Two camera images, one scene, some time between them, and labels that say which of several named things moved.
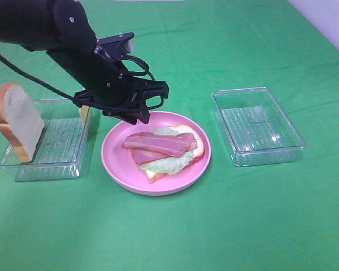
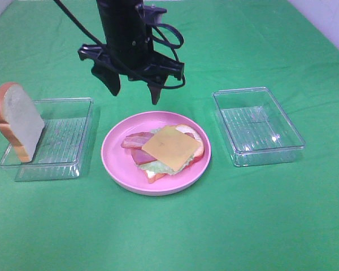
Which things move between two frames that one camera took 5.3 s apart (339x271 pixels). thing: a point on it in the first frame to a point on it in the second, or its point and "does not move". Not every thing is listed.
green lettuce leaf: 169,165 does not move
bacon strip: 140,157 does not move
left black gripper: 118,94 to 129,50
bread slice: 18,119 does not move
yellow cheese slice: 83,112 to 172,146
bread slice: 198,153 does not move
